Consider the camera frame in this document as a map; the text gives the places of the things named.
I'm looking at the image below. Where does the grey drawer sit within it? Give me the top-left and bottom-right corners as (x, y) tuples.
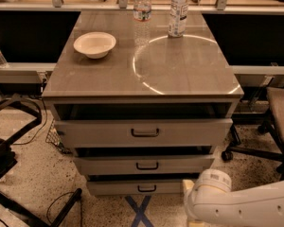
(86, 179), (183, 196)
(55, 118), (232, 148)
(74, 155), (214, 175)

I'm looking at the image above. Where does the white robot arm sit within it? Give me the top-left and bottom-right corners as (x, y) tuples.
(183, 169), (284, 227)

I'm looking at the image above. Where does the grey three-drawer cabinet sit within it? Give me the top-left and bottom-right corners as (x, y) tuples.
(43, 10), (243, 183)

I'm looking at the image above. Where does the white paper bowl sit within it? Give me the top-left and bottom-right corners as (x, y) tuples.
(73, 32), (116, 59)

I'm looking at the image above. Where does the left clear water bottle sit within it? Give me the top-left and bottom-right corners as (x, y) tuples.
(133, 0), (151, 22)

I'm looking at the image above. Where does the clear water bottle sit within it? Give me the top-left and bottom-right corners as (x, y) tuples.
(169, 0), (188, 38)
(133, 0), (151, 22)

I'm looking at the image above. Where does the right clear water bottle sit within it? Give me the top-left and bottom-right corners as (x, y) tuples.
(169, 0), (188, 38)

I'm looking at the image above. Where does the black office chair right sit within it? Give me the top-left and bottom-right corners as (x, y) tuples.
(222, 85), (284, 181)

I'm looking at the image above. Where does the black chair left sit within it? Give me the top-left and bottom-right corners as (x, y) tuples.
(0, 93), (83, 227)

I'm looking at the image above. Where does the wire mesh basket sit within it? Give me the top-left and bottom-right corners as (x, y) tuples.
(45, 120), (71, 154)

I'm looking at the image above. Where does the black floor cable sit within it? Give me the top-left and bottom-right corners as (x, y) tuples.
(45, 190), (83, 227)

